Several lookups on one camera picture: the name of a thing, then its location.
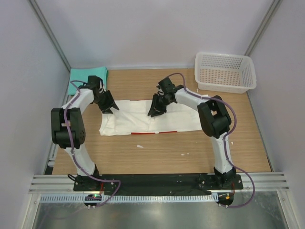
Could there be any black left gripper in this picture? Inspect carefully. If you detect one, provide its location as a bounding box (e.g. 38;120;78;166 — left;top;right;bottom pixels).
93;90;119;114

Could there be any right base electronics board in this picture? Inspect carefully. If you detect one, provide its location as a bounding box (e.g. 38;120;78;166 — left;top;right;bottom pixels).
217;193;234;208

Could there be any folded teal t-shirt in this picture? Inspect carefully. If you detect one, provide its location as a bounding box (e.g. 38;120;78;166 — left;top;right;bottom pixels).
69;66;108;89

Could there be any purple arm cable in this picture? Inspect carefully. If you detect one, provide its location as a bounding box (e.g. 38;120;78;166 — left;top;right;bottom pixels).
63;80;121;207
164;73;255;210

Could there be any base electronics board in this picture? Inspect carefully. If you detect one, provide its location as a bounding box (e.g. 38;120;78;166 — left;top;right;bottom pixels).
217;193;234;208
84;194;102;208

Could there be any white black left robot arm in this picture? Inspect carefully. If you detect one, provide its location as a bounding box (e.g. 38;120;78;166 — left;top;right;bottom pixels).
51;75;119;191

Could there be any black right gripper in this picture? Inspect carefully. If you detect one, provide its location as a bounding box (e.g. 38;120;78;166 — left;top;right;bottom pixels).
148;94;172;118

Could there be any left base electronics board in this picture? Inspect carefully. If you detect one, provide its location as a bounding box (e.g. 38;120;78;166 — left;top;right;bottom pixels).
84;194;102;208

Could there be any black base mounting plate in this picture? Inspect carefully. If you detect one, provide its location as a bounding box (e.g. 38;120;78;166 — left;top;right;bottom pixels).
68;173;244;195

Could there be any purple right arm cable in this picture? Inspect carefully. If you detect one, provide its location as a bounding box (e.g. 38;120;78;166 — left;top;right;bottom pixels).
164;73;255;210

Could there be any white slotted cable duct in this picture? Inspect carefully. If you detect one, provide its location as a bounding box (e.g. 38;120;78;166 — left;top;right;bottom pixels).
40;193;218;204

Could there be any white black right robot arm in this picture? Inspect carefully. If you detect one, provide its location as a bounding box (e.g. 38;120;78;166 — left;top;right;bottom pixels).
148;77;236;189

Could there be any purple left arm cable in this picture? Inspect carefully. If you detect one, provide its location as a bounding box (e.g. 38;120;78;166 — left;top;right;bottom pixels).
63;80;121;207

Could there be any aluminium frame rail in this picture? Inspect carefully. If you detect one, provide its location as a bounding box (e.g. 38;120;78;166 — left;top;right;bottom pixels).
29;172;289;194

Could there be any white perforated plastic basket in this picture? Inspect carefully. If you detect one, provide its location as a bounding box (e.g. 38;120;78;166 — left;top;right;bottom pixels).
194;52;257;94

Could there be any white printed t-shirt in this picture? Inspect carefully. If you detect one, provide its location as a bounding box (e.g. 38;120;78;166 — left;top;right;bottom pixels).
99;100;202;136

